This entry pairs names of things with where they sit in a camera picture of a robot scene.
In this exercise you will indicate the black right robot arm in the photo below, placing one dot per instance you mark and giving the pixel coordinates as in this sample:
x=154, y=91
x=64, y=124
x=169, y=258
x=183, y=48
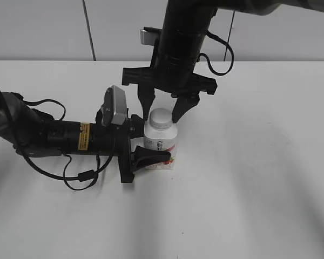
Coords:
x=193, y=18

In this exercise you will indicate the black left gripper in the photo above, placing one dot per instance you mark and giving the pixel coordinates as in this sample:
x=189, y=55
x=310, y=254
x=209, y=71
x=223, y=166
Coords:
x=115, y=140

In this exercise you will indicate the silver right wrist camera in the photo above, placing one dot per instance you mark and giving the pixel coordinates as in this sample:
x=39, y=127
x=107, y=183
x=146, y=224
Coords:
x=148, y=35

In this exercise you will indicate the white screw bottle cap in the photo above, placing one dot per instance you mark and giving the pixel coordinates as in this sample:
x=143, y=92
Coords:
x=161, y=119

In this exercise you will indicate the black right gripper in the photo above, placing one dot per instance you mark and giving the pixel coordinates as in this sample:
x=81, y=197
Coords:
x=170, y=70

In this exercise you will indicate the white yili changqing yogurt bottle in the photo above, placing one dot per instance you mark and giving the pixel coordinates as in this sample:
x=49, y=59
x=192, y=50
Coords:
x=161, y=140

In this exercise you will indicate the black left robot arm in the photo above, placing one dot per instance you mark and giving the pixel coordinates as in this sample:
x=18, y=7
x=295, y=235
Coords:
x=36, y=134

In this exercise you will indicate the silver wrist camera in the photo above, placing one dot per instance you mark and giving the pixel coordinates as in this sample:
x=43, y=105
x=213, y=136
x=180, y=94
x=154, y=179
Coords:
x=114, y=107
x=148, y=35

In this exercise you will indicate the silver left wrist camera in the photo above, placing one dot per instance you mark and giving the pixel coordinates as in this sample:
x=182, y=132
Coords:
x=114, y=107

